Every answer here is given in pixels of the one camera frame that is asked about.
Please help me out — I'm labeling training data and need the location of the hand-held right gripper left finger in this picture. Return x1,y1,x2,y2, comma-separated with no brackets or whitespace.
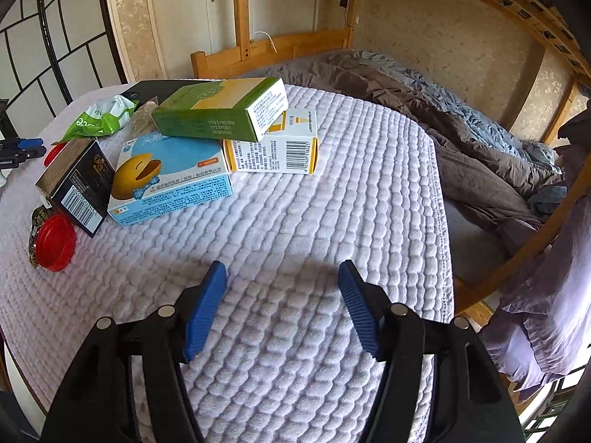
41,261,228,443

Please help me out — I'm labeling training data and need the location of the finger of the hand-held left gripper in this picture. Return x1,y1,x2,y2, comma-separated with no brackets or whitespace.
0,146,47,169
0,137,41,151

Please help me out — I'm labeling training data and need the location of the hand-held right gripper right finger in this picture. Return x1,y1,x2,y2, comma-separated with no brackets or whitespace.
338,260,525,443

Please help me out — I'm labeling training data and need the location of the black box with barcode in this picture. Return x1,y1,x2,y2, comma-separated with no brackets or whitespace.
35,138,115,238

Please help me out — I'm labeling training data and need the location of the green snack bag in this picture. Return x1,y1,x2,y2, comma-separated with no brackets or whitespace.
52,95,140,145

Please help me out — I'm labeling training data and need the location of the dark patterned snack packet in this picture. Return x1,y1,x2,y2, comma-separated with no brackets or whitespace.
28,207,47,269

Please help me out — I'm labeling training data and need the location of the white quilted blanket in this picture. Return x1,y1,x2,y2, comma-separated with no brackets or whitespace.
0,84,455,443

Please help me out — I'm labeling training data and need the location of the speckled beige packet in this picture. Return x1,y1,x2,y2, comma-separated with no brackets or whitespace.
128,98,160,135

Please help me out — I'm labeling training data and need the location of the black framed folding screen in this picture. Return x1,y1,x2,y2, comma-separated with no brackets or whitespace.
0,0,127,139

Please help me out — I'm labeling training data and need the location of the black flat case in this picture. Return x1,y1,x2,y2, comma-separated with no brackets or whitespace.
124,79,225,108

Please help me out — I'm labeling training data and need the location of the blue carton with yellow face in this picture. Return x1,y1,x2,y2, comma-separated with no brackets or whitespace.
107,136,234,228

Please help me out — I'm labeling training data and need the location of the yellow white carton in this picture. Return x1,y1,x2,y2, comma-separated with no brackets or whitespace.
223,108,319,175

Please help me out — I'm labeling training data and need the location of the purple hanging cloth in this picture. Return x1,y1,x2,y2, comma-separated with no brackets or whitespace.
478,111,591,393

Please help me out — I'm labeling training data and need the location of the brown duvet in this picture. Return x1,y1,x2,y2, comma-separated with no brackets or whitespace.
272,51,566,241

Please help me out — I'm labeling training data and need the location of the dark blue cloth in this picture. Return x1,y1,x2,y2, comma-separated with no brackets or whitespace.
526,185,568,217

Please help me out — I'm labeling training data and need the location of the blue-grey duvet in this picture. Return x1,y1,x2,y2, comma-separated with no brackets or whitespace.
365,53,561,176

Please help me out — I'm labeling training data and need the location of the white wardrobe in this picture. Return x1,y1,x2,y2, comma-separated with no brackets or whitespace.
148,0,319,79

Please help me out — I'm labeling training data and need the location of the white cable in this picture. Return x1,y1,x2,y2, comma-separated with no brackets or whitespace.
249,31,278,54

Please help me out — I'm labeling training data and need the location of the wooden bunk bed frame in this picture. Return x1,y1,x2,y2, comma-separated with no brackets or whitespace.
191,0,591,319

